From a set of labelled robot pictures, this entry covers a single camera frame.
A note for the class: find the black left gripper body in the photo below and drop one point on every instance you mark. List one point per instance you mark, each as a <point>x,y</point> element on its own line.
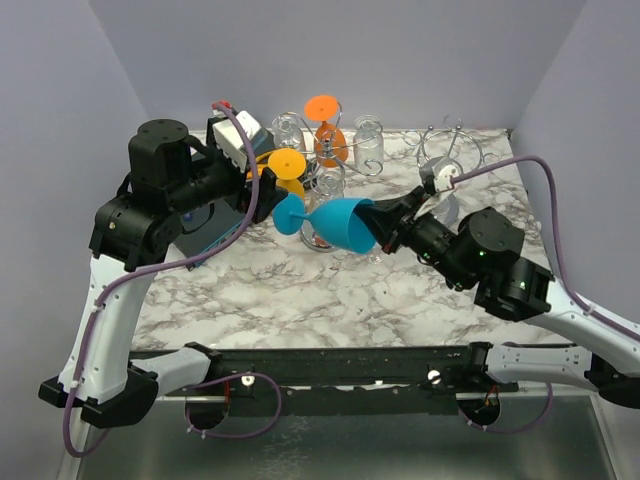
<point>264,181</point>

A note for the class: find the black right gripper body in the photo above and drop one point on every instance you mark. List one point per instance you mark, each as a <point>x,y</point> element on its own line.
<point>424,228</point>

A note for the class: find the yellow plastic goblet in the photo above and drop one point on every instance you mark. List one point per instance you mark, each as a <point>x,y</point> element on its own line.
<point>288,165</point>

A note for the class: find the blue plastic goblet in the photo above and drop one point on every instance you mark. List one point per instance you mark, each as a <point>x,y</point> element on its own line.
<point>335,221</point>

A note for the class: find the chrome wine glass rack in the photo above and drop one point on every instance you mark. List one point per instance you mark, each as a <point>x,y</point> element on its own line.
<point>451,145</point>
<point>313,166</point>

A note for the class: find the orange plastic goblet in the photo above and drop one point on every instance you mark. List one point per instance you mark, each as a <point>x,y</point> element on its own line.
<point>330,144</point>

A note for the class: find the clear patterned wine glass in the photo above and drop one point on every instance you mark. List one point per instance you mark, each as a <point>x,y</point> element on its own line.
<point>368,145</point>

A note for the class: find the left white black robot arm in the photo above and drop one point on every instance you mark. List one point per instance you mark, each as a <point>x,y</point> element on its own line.
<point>171,174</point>

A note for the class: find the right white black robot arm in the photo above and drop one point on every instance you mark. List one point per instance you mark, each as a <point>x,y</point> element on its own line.
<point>484,255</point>

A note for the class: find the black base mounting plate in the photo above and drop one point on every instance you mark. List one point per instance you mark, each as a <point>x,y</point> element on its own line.
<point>355,381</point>

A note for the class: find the yellow handled pliers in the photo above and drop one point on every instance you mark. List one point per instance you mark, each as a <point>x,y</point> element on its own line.
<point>262,160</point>

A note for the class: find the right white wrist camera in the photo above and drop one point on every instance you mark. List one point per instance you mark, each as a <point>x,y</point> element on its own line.
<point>437,180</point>

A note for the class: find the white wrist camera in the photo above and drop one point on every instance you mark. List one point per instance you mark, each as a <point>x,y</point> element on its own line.
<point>229,141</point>
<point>437,180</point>

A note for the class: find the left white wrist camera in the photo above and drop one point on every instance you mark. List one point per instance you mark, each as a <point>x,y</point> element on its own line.
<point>229,141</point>

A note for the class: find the dark blue network switch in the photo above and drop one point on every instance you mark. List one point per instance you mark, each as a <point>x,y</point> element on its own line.
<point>208,232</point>

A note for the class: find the aluminium rail frame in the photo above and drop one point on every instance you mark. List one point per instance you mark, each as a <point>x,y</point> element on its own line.
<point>173,173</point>

